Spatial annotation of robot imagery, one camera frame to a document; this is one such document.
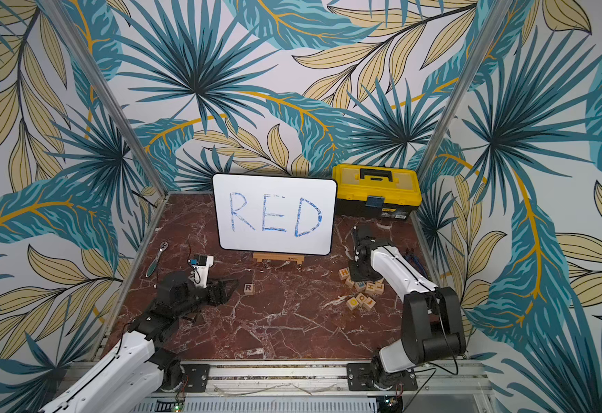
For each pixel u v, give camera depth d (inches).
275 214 34.6
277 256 37.0
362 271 30.6
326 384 29.0
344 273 36.4
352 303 33.8
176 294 24.0
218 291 28.0
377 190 39.7
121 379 19.6
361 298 34.1
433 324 17.1
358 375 29.2
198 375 29.0
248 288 34.6
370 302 33.8
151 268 37.3
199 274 27.1
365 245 24.9
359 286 35.4
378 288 35.3
